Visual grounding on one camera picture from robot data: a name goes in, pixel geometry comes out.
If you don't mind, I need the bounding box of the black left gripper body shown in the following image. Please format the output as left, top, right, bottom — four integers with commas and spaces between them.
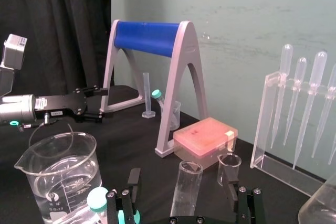
34, 89, 89, 123

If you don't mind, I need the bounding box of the black curtain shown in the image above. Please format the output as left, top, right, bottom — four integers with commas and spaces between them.
0, 0, 112, 104

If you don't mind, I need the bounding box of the clear acrylic pipette rack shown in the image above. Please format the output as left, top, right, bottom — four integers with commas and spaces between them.
249, 71, 336, 196

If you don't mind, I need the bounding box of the small glass beaker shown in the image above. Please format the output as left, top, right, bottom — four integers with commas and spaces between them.
217, 153, 243, 188

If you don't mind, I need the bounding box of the teal capped plastic tube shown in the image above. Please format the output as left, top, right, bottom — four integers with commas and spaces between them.
117, 209, 142, 224
56, 187, 110, 224
152, 89, 169, 112

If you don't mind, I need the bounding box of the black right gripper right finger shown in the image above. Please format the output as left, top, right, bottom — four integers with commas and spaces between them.
223, 166, 266, 224

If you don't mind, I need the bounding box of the clear plastic pipette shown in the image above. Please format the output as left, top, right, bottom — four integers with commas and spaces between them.
311, 62, 336, 158
283, 56, 308, 146
291, 51, 328, 170
270, 44, 293, 149

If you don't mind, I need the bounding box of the small clear graduated cylinder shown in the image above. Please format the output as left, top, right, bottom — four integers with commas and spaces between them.
141, 72, 157, 119

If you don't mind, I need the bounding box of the black table cloth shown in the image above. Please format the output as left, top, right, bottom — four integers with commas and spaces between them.
0, 84, 336, 224

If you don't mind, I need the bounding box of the grey stand with blue bar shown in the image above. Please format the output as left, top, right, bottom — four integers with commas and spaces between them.
100, 19, 209, 158

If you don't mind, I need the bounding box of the clear glass test tube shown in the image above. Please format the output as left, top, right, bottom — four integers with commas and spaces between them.
170, 160, 204, 217

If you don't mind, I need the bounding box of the pink box with clear lid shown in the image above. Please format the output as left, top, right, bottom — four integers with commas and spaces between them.
173, 116, 239, 168

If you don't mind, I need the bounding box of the large glass beaker with water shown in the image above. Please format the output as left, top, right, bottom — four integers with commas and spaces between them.
14, 131, 103, 224

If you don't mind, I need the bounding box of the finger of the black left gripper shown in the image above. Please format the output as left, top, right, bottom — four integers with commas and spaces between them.
76, 111, 115, 125
83, 84, 109, 99

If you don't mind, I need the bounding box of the glass conical flask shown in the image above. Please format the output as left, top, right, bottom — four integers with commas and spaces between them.
298, 173, 336, 224

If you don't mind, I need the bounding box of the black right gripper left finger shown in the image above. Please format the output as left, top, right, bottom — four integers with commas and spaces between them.
106, 167, 143, 224

